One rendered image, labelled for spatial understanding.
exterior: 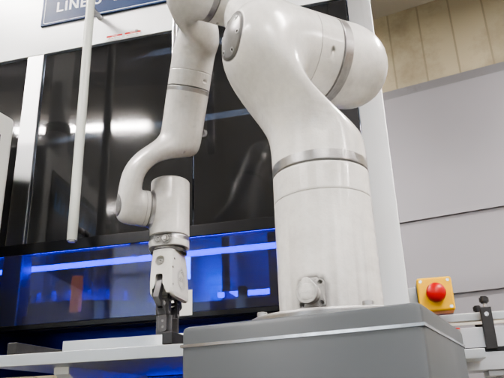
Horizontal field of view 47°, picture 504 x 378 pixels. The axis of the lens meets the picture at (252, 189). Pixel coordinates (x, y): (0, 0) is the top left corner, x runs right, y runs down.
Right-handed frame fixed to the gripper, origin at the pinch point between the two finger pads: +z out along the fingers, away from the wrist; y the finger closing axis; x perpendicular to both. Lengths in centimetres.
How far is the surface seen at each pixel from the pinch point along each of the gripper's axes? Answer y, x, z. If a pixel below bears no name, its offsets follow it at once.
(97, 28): 18, 31, -92
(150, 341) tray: -6.8, 0.6, 3.6
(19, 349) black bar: -19.7, 19.2, 5.2
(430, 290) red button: 16, -52, -6
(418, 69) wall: 231, -78, -192
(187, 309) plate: 18.9, 2.8, -6.9
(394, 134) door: 232, -57, -148
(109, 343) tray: -6.8, 9.1, 3.4
